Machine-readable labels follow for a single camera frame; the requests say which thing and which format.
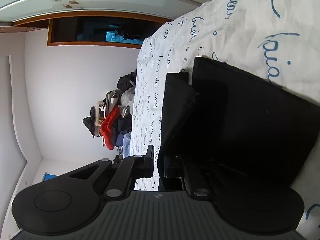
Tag pile of clothes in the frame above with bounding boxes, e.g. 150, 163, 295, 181
82, 70, 137, 164

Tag light blue blanket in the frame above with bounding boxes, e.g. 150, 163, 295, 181
116, 132, 131, 158

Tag wooden door frame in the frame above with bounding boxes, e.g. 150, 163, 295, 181
11, 11, 171, 49

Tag black pants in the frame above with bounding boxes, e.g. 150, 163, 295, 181
158, 57, 319, 193

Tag white quilt with blue script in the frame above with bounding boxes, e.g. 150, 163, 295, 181
130, 0, 319, 239

